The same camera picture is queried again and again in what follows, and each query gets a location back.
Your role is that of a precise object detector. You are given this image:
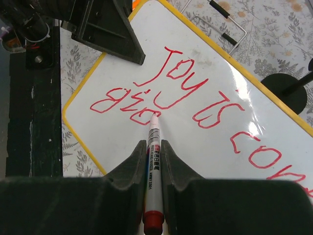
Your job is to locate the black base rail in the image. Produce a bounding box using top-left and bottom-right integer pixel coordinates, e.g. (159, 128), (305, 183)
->
(5, 19), (63, 177)

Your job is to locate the black round microphone stand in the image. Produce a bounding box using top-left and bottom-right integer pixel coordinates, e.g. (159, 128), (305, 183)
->
(261, 59), (313, 115)

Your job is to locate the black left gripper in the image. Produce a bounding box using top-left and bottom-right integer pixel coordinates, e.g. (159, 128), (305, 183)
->
(44, 0), (145, 65)

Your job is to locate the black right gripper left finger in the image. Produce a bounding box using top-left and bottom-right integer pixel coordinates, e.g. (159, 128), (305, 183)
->
(0, 140), (147, 235)

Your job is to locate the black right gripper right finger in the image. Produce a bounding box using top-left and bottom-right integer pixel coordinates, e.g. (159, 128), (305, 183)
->
(161, 140), (313, 235)

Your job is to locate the floral patterned table mat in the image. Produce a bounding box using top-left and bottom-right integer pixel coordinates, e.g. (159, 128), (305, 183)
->
(60, 0), (313, 177)

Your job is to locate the wire whiteboard easel stand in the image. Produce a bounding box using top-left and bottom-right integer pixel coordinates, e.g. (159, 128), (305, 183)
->
(180, 0), (247, 56)

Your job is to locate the yellow framed whiteboard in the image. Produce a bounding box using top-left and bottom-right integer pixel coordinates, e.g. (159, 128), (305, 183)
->
(63, 0), (313, 196)

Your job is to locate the red whiteboard marker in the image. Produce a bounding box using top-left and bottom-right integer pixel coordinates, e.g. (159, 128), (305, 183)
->
(142, 113), (164, 235)

